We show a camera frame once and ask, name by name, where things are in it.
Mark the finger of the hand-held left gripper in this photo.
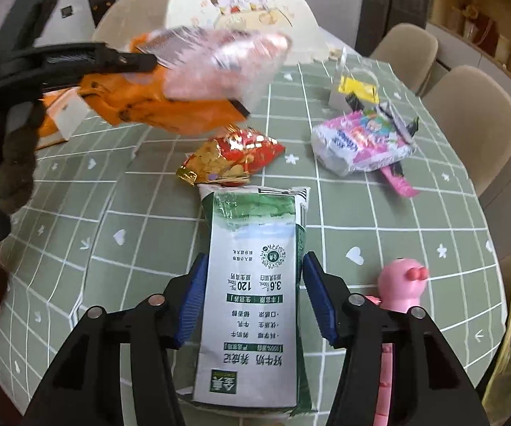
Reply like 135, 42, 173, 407
11, 42, 159, 95
231, 98, 252, 119

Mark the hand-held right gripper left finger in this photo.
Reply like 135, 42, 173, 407
20, 252, 209, 426

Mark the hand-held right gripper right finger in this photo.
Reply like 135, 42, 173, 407
302, 251, 489, 426

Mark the red gold snack packet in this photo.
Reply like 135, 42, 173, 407
175, 126, 287, 187

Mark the orange clear bread bag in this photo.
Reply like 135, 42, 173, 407
80, 26, 294, 136

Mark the green white milk carton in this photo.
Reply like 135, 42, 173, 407
191, 186, 314, 414

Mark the pink cartoon snack wrapper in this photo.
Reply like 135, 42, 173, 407
311, 102, 419, 177

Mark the magenta small wrapper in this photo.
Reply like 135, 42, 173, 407
377, 162, 421, 199

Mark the person's left forearm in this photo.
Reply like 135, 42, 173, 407
0, 98, 45, 218

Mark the orange tissue box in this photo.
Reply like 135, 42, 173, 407
33, 88, 89, 149

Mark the pink caterpillar toy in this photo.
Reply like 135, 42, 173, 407
364, 257, 430, 426

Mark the printed mesh food cover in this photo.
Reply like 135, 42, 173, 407
90, 0, 347, 68

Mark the small white yellow box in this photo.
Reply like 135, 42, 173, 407
328, 47, 380, 111

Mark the beige dining chair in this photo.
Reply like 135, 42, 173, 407
370, 22, 439, 95
420, 64, 511, 198

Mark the beige wall cabinet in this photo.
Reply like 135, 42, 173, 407
426, 0, 511, 111

